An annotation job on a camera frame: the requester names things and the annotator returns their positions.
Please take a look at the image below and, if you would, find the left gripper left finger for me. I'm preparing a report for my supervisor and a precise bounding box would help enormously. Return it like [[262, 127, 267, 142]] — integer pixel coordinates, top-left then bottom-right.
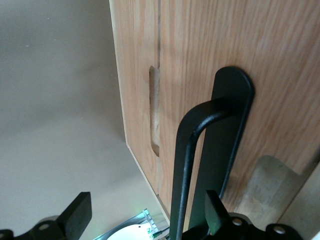
[[0, 191, 93, 240]]

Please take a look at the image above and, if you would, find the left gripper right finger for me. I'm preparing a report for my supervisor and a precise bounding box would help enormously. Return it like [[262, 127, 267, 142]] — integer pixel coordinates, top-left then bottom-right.
[[183, 189, 307, 240]]

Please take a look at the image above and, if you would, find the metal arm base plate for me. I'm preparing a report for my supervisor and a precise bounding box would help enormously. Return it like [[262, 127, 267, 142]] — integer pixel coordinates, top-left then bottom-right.
[[93, 208, 171, 240]]

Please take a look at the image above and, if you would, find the wooden drawer with notch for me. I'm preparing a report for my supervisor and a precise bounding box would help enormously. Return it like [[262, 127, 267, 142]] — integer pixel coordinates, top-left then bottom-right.
[[109, 0, 162, 221]]

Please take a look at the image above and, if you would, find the wooden drawer with black handle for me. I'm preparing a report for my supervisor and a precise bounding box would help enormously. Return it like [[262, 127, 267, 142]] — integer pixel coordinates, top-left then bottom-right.
[[158, 0, 320, 240]]

